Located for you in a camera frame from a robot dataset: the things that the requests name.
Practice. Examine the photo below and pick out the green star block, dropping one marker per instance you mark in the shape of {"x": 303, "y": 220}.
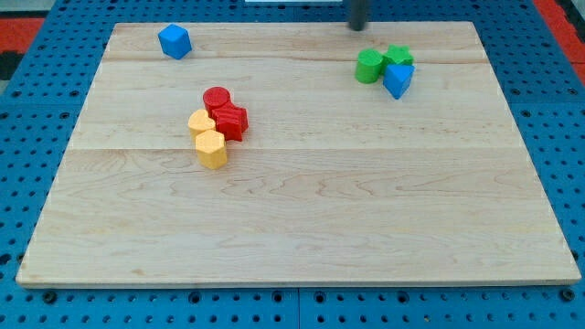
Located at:
{"x": 397, "y": 55}

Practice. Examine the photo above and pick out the red star block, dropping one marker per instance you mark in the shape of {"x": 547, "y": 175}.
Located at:
{"x": 232, "y": 121}

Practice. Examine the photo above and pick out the wooden board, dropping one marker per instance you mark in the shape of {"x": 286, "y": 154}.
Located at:
{"x": 335, "y": 183}

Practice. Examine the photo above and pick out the yellow hexagon block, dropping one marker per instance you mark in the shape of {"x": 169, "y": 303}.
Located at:
{"x": 211, "y": 149}

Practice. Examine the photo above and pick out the yellow heart block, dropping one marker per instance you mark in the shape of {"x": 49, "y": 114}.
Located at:
{"x": 200, "y": 122}

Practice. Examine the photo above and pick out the red cylinder block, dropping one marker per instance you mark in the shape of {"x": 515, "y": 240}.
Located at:
{"x": 215, "y": 97}

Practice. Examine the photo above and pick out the green cylinder block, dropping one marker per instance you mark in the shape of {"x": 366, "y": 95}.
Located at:
{"x": 368, "y": 65}

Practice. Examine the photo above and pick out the blue triangle block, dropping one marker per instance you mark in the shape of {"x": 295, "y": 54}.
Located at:
{"x": 397, "y": 79}

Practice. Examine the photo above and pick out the blue cube block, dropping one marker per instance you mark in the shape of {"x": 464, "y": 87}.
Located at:
{"x": 175, "y": 41}

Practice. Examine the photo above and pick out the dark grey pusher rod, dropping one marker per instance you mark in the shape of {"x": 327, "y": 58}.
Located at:
{"x": 357, "y": 14}

